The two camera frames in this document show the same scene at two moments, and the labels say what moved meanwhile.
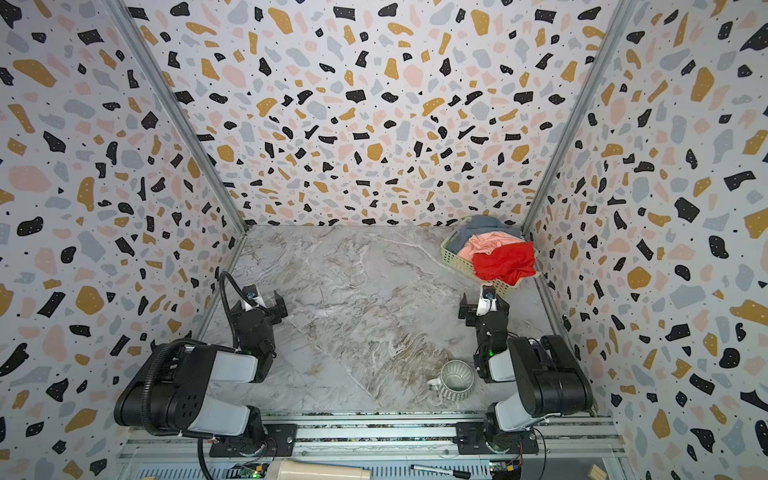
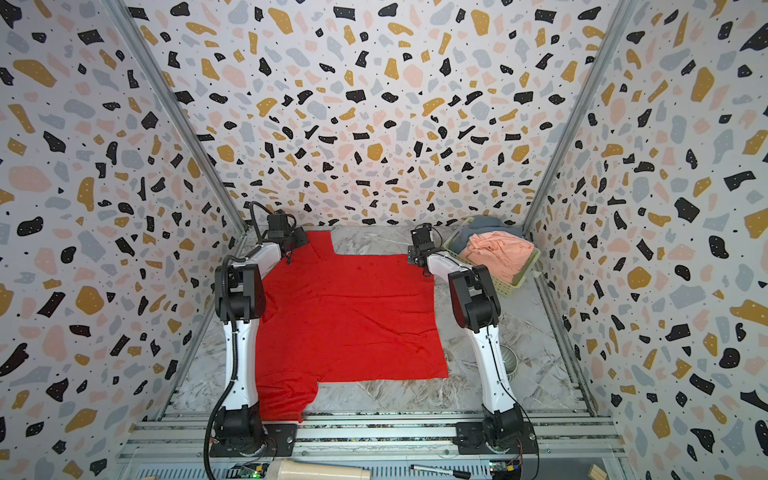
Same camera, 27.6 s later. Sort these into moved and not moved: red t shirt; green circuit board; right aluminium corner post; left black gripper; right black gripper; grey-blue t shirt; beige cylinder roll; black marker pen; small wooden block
Moved: red t shirt; left black gripper; right black gripper
Not moved: grey-blue t shirt; small wooden block; green circuit board; black marker pen; right aluminium corner post; beige cylinder roll
